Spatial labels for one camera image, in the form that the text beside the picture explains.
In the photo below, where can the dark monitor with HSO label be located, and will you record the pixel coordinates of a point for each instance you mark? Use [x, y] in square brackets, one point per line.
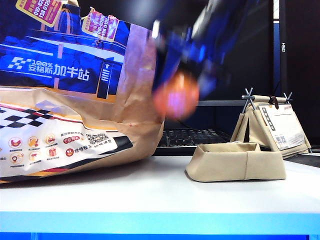
[283, 62]

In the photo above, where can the printed brown paper bag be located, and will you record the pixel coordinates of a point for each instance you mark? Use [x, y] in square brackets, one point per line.
[62, 62]

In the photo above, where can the desk calendar cards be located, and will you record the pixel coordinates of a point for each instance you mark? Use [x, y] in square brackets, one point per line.
[285, 122]

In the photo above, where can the orange fruit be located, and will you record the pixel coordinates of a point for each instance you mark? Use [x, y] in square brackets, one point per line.
[175, 100]

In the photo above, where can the beige fabric calendar stand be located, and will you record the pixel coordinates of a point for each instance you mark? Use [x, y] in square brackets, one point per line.
[260, 127]

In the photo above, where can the black mouse pad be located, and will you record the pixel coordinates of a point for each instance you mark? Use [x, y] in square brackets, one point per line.
[307, 160]

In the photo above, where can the black keyboard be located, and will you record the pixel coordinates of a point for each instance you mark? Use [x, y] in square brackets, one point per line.
[195, 138]

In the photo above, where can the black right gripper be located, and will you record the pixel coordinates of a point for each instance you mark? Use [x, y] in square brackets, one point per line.
[190, 42]

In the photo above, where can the beige fabric tray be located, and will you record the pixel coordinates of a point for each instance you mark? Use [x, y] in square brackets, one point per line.
[225, 165]

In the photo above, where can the black computer monitor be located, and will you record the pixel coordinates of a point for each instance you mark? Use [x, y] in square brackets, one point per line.
[250, 62]

